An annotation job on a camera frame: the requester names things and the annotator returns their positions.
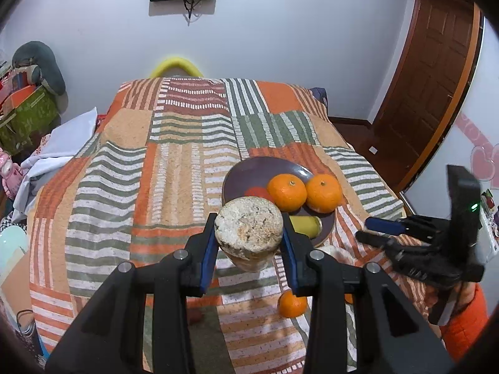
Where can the yellow curved pillow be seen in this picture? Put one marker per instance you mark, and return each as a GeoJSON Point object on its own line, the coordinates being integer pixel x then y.
{"type": "Point", "coordinates": [176, 63]}

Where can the large orange front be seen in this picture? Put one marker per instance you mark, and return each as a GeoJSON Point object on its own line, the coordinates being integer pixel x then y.
{"type": "Point", "coordinates": [288, 192]}

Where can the white cloth pile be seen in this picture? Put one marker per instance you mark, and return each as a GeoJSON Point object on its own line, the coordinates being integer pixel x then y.
{"type": "Point", "coordinates": [63, 144]}

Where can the brown wooden door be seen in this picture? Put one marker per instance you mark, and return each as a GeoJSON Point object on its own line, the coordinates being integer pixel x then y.
{"type": "Point", "coordinates": [427, 87]}

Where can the dark purple plate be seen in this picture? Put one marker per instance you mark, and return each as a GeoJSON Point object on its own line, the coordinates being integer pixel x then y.
{"type": "Point", "coordinates": [258, 171]}

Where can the dark red jujube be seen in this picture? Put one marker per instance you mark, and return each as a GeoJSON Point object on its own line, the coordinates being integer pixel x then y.
{"type": "Point", "coordinates": [194, 315]}

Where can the striped patchwork bed quilt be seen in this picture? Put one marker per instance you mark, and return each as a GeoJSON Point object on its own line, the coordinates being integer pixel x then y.
{"type": "Point", "coordinates": [147, 180]}

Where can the white sliding wardrobe door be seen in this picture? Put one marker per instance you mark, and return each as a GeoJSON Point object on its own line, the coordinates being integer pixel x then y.
{"type": "Point", "coordinates": [472, 140]}

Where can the green storage box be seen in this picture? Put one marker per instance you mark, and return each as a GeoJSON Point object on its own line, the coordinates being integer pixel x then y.
{"type": "Point", "coordinates": [26, 116]}

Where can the person right hand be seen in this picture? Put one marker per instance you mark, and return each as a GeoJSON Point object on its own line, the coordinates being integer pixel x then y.
{"type": "Point", "coordinates": [466, 292]}

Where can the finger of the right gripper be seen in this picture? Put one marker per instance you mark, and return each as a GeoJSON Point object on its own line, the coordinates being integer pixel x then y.
{"type": "Point", "coordinates": [413, 226]}
{"type": "Point", "coordinates": [384, 241]}

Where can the pink rabbit toy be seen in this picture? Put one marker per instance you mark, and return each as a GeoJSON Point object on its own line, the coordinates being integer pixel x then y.
{"type": "Point", "coordinates": [11, 175]}

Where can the small tangerine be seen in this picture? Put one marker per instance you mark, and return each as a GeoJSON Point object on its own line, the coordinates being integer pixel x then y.
{"type": "Point", "coordinates": [291, 306]}
{"type": "Point", "coordinates": [349, 298]}

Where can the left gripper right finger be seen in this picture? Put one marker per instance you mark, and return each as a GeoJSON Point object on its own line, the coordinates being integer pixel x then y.
{"type": "Point", "coordinates": [381, 332]}

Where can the large orange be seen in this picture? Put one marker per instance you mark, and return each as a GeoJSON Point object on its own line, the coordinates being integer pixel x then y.
{"type": "Point", "coordinates": [324, 193]}
{"type": "Point", "coordinates": [288, 192]}

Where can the blue grey backpack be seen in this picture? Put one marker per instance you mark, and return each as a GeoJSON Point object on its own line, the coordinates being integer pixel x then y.
{"type": "Point", "coordinates": [320, 94]}

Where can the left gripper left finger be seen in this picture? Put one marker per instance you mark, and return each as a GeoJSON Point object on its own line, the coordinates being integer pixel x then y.
{"type": "Point", "coordinates": [107, 334]}

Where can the sugarcane piece sideways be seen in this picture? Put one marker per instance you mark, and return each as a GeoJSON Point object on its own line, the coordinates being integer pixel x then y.
{"type": "Point", "coordinates": [249, 230]}

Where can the red tomato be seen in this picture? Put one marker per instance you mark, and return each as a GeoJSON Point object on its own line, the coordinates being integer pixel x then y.
{"type": "Point", "coordinates": [260, 192]}

